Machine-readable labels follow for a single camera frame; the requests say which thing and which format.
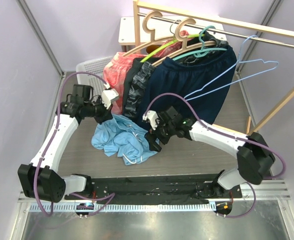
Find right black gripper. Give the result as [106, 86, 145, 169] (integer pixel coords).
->
[145, 116, 175, 152]

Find light blue shorts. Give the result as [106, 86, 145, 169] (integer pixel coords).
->
[91, 114, 157, 166]

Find light blue wire hanger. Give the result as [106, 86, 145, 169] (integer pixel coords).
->
[184, 35, 279, 101]

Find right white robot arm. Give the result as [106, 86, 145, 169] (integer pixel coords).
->
[142, 106, 275, 198]

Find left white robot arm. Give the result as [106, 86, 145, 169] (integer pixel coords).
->
[17, 84, 119, 203]

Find pink patterned shorts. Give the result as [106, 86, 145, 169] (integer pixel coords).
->
[103, 29, 190, 116]

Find black grey patterned shorts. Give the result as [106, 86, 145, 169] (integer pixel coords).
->
[122, 32, 230, 122]

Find navy blue shorts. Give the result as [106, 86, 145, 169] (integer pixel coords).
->
[134, 46, 237, 129]

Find teal plastic hanger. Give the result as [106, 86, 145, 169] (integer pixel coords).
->
[173, 25, 227, 61]

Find left wooden hanger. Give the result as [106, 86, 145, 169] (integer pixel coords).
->
[121, 11, 173, 57]

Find wooden hanger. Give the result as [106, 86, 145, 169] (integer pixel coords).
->
[152, 18, 216, 67]
[121, 11, 173, 57]

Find lime green hanger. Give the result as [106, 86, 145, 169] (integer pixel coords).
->
[140, 33, 200, 64]

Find right wooden hanger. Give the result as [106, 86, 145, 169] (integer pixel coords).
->
[152, 18, 216, 67]

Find white plastic basket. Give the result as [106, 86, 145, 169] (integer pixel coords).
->
[76, 56, 112, 102]

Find metal hanging rod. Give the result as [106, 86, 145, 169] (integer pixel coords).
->
[151, 16, 294, 49]

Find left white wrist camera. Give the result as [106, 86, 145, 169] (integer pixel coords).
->
[101, 88, 119, 110]

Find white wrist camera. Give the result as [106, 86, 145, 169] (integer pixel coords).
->
[142, 110, 159, 131]
[101, 88, 119, 110]

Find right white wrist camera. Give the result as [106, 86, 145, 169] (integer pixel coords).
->
[142, 110, 159, 131]

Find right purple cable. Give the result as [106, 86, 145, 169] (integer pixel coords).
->
[145, 93, 287, 218]

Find purple cable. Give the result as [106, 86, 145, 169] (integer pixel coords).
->
[145, 93, 287, 218]
[33, 71, 116, 217]

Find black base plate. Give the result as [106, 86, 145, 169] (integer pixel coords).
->
[78, 174, 242, 205]

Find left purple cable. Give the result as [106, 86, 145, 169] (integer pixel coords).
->
[33, 71, 116, 217]

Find white slotted cable duct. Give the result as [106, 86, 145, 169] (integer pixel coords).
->
[28, 202, 217, 213]

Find wooden clothes rack frame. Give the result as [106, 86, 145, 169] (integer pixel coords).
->
[133, 0, 294, 132]

